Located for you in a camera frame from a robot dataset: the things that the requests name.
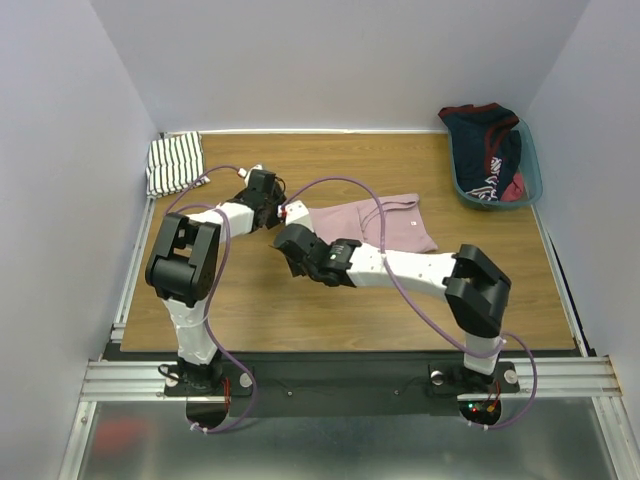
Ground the dark navy maroon garment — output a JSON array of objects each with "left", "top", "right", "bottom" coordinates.
[{"left": 438, "top": 103, "right": 522, "bottom": 202}]

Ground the left aluminium frame rail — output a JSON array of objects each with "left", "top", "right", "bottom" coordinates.
[{"left": 58, "top": 199, "right": 155, "bottom": 479}]

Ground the aluminium frame rail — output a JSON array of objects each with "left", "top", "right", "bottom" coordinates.
[
  {"left": 531, "top": 205, "right": 639, "bottom": 479},
  {"left": 80, "top": 357, "right": 622, "bottom": 402},
  {"left": 58, "top": 199, "right": 155, "bottom": 479}
]

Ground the front aluminium frame rail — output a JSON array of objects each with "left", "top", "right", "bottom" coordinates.
[{"left": 80, "top": 357, "right": 622, "bottom": 402}]

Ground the pink tank top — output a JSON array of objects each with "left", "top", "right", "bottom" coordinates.
[{"left": 309, "top": 193, "right": 438, "bottom": 254}]

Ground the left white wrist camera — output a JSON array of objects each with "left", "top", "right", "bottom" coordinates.
[{"left": 237, "top": 164, "right": 263, "bottom": 183}]

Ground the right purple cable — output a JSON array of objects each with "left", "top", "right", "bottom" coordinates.
[{"left": 282, "top": 175, "right": 539, "bottom": 431}]

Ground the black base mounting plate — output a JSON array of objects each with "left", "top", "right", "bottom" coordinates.
[{"left": 164, "top": 351, "right": 520, "bottom": 418}]

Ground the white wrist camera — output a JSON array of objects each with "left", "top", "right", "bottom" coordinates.
[
  {"left": 279, "top": 200, "right": 314, "bottom": 231},
  {"left": 237, "top": 164, "right": 263, "bottom": 183}
]

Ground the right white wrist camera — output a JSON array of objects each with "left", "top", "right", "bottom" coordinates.
[{"left": 279, "top": 200, "right": 314, "bottom": 231}]

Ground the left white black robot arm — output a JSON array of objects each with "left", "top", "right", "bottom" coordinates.
[{"left": 145, "top": 165, "right": 286, "bottom": 395}]

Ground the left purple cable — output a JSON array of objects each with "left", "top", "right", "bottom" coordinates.
[{"left": 169, "top": 165, "right": 259, "bottom": 435}]

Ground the black white striped tank top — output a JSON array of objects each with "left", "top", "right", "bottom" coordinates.
[{"left": 145, "top": 131, "right": 205, "bottom": 198}]

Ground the right aluminium frame rail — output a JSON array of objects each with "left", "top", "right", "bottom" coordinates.
[{"left": 531, "top": 205, "right": 639, "bottom": 479}]

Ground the purple cable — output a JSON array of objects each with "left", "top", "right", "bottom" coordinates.
[
  {"left": 282, "top": 175, "right": 539, "bottom": 431},
  {"left": 169, "top": 165, "right": 259, "bottom": 435}
]

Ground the teal plastic basket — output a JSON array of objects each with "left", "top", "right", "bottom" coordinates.
[{"left": 447, "top": 118, "right": 543, "bottom": 211}]

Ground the red garment in basket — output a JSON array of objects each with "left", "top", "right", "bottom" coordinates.
[{"left": 500, "top": 172, "right": 526, "bottom": 202}]

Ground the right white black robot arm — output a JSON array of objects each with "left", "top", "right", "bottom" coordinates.
[{"left": 273, "top": 224, "right": 512, "bottom": 390}]

